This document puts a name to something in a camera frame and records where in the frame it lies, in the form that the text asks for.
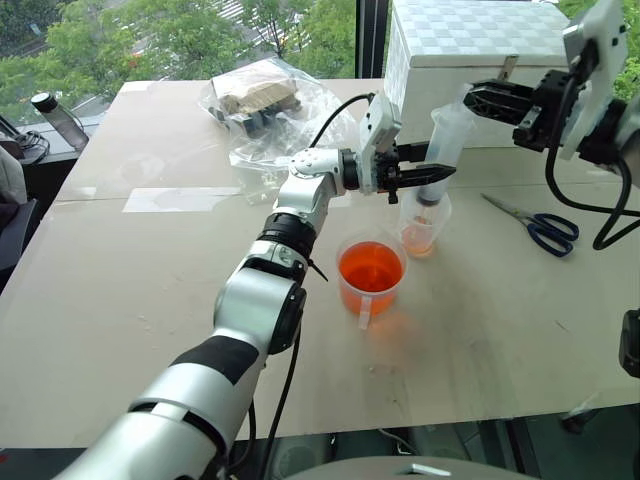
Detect black window frame post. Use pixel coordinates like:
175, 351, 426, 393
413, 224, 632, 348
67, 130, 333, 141
355, 0, 391, 80

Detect white checkered box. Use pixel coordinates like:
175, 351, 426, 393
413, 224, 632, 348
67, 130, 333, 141
383, 0, 574, 151

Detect black device at table edge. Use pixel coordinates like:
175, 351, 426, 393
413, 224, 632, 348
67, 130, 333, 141
618, 308, 640, 380

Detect clear bottle with black cap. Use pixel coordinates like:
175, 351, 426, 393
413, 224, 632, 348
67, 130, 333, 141
30, 91, 91, 152

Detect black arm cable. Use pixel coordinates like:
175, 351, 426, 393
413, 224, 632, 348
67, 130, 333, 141
225, 324, 303, 480
544, 74, 640, 252

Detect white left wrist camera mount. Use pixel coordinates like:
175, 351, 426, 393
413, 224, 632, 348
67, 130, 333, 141
356, 92, 404, 195

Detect black tangled cables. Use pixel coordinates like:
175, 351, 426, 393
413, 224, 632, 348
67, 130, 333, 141
13, 129, 52, 165

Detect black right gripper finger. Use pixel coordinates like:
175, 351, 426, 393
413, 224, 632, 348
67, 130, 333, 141
467, 79, 537, 102
462, 91, 542, 127

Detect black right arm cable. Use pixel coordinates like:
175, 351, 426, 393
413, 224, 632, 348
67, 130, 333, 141
544, 74, 640, 252

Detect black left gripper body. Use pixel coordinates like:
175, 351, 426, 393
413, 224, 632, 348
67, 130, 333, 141
374, 142, 404, 205

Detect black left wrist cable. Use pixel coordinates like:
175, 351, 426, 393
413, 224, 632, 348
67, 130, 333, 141
307, 92, 377, 150

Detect measuring cup with red liquid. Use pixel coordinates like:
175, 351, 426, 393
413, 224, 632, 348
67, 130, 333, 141
335, 234, 408, 332

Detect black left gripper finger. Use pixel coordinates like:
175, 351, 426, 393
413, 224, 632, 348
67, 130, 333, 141
397, 164, 458, 191
397, 141, 431, 164

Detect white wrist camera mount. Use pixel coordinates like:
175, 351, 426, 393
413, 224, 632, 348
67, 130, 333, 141
558, 0, 629, 162
356, 92, 404, 195

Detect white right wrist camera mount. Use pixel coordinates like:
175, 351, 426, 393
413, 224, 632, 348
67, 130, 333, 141
558, 0, 629, 162

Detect black left upper arm cable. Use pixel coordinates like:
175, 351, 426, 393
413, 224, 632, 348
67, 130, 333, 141
225, 324, 303, 480

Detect clear plastic syringe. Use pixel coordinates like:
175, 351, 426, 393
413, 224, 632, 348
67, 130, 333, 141
414, 101, 477, 207

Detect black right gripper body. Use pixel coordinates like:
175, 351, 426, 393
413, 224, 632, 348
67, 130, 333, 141
511, 69, 587, 152

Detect small clear plastic cup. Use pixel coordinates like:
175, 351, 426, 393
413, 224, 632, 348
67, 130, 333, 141
398, 192, 454, 260

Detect clear plastic bag with contents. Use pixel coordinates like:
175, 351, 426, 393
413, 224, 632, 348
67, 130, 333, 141
198, 56, 362, 207

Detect blue handled scissors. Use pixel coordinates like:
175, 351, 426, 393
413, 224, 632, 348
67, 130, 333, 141
480, 192, 581, 259

